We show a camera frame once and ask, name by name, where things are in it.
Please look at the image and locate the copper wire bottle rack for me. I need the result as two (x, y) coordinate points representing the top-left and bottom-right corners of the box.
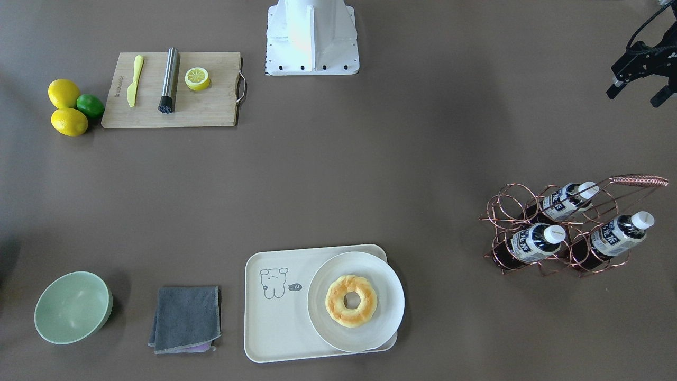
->
(481, 174), (669, 277)

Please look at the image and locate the steel muddler bar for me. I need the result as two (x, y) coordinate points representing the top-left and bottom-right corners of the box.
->
(158, 47), (180, 114)

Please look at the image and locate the green bowl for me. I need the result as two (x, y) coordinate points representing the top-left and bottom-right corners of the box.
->
(34, 271), (113, 345)

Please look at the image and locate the glazed donut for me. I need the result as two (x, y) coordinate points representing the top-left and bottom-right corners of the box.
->
(325, 274), (379, 328)

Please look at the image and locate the dark tea bottle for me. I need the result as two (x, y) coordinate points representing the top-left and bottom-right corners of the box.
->
(571, 211), (655, 271)

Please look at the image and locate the bamboo cutting board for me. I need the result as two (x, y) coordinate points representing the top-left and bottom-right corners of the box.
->
(101, 51), (245, 128)

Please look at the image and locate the cream serving tray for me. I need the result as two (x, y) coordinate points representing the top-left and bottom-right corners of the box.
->
(244, 244), (404, 362)

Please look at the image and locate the green lime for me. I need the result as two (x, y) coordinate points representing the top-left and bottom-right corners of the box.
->
(76, 94), (105, 119)

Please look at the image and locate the yellow plastic knife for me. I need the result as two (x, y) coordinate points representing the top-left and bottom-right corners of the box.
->
(126, 54), (144, 108)

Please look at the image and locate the half lemon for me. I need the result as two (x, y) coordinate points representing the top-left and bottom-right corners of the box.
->
(184, 67), (211, 91)

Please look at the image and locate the tea bottle white cap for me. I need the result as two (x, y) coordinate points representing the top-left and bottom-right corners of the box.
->
(491, 223), (568, 270)

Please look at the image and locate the yellow lemon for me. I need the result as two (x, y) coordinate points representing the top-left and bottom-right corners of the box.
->
(48, 79), (81, 109)
(51, 108), (89, 137)

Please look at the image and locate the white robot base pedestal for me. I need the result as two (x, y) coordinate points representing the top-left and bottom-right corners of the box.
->
(264, 1), (360, 76)

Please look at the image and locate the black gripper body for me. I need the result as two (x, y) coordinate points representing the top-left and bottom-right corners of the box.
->
(606, 23), (676, 107)

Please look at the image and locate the white plate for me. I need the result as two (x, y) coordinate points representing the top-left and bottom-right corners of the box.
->
(307, 251), (405, 353)

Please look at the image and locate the grey folded cloth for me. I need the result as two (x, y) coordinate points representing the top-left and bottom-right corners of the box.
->
(148, 285), (222, 355)

